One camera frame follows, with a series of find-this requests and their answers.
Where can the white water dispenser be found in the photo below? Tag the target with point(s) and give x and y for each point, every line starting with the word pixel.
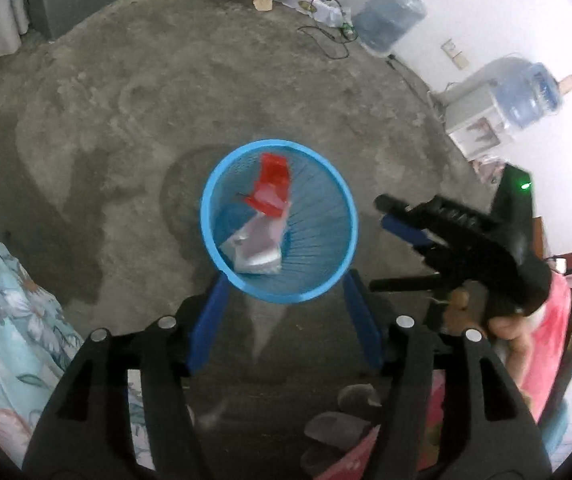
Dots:
pixel 466 115

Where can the wall socket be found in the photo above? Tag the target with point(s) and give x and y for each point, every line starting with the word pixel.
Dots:
pixel 455 52

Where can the pink blanket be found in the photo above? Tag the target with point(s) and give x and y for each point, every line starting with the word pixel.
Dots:
pixel 551 355

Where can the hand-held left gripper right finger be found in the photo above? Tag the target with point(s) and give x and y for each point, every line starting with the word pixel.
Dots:
pixel 363 325

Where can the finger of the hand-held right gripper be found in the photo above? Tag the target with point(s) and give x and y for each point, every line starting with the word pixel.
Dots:
pixel 406 284
pixel 406 232

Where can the teal plastic object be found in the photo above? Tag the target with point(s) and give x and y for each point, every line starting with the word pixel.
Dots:
pixel 557 430

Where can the blue water jug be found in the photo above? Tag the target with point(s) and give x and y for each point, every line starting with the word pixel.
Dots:
pixel 526 95
pixel 386 20

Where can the grey slipper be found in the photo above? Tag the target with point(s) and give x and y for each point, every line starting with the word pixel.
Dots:
pixel 358 396
pixel 336 427

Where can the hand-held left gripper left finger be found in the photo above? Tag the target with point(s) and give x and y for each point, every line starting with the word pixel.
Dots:
pixel 208 330

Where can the floral light blue blanket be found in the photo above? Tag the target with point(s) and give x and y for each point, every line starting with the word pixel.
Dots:
pixel 0 320

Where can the red carton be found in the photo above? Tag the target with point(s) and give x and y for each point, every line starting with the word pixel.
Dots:
pixel 271 180

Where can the white packet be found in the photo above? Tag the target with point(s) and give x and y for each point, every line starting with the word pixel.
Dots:
pixel 256 255

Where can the blue plastic wastebasket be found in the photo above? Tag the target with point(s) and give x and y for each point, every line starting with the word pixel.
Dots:
pixel 316 240

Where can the person's right hand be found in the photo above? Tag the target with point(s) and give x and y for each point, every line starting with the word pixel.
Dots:
pixel 508 327

